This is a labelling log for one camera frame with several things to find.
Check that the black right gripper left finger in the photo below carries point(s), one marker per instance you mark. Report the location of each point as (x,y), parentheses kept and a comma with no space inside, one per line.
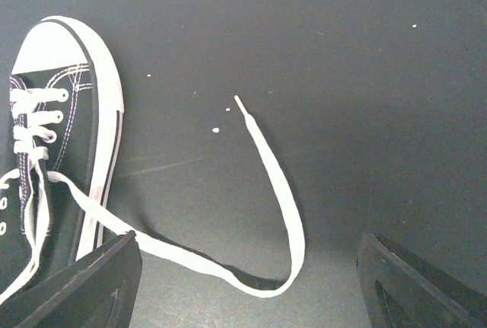
(99,290)

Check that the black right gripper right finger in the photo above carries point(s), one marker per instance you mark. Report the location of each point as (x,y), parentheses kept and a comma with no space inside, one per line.
(402,290)

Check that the white shoelace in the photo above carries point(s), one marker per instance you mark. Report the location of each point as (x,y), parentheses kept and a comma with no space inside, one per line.
(205,107)

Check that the black canvas sneaker white sole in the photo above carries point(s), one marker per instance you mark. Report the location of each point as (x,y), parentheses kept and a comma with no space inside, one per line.
(65,118)

